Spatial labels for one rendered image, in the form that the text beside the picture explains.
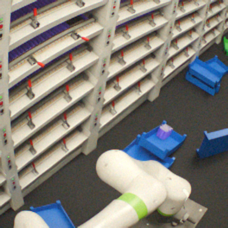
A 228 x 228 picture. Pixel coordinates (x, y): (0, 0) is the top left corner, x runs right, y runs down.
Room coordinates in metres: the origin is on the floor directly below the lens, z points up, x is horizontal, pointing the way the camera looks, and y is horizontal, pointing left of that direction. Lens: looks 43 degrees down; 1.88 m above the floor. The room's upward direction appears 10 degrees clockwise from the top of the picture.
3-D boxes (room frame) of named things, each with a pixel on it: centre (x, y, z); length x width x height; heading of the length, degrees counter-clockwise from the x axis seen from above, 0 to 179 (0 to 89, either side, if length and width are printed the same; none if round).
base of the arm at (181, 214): (0.95, -0.39, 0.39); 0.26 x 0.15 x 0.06; 61
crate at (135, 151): (1.59, -0.25, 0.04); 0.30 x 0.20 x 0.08; 58
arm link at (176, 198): (0.98, -0.33, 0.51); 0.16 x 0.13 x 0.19; 53
